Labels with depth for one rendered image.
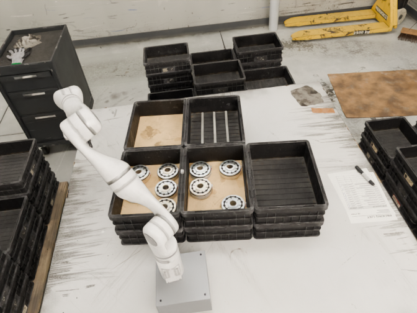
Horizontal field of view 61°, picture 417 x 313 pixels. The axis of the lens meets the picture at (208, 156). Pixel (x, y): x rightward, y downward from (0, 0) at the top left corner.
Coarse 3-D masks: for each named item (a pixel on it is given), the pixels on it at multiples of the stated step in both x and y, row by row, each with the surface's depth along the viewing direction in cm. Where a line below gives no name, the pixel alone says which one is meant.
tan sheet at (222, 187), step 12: (216, 168) 172; (192, 180) 168; (216, 180) 167; (228, 180) 167; (240, 180) 166; (216, 192) 162; (228, 192) 161; (240, 192) 161; (192, 204) 158; (204, 204) 157; (216, 204) 157
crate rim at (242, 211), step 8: (224, 144) 170; (232, 144) 169; (240, 144) 169; (184, 152) 168; (184, 160) 164; (184, 168) 160; (248, 168) 157; (184, 176) 157; (248, 176) 154; (184, 184) 153; (248, 184) 151; (184, 192) 150; (248, 192) 148; (248, 208) 142; (184, 216) 143; (192, 216) 143; (200, 216) 144
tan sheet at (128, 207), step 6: (150, 168) 176; (156, 168) 175; (156, 174) 173; (150, 180) 170; (156, 180) 170; (150, 186) 167; (156, 198) 162; (174, 198) 161; (126, 204) 160; (132, 204) 160; (138, 204) 160; (126, 210) 158; (132, 210) 158; (138, 210) 158; (144, 210) 158
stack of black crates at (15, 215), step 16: (0, 208) 219; (16, 208) 221; (32, 208) 221; (0, 224) 214; (16, 224) 200; (32, 224) 219; (0, 240) 205; (16, 240) 198; (32, 240) 215; (16, 256) 196; (32, 256) 212; (32, 272) 210
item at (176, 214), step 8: (128, 152) 171; (112, 200) 150; (112, 208) 147; (112, 216) 144; (120, 216) 144; (128, 216) 143; (136, 216) 143; (144, 216) 143; (152, 216) 143; (176, 216) 143
